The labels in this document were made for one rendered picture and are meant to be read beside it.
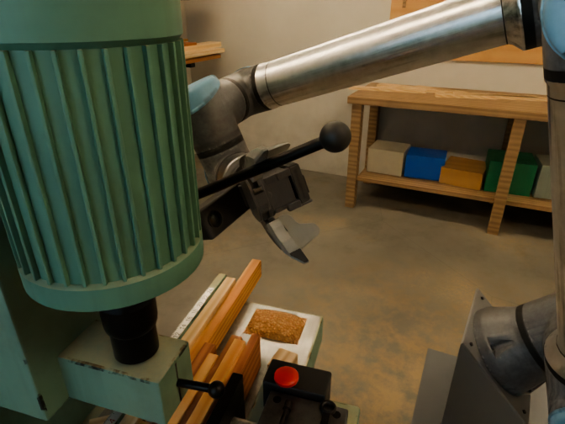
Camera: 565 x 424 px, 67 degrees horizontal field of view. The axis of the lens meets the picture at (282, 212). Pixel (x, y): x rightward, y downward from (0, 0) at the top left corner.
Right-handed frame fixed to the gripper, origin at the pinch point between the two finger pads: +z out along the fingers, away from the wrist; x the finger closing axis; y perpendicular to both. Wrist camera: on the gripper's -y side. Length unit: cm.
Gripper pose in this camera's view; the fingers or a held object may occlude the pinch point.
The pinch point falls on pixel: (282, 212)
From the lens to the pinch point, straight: 50.4
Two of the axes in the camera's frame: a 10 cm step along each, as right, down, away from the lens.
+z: 3.5, 2.0, -9.1
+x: 3.3, 8.9, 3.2
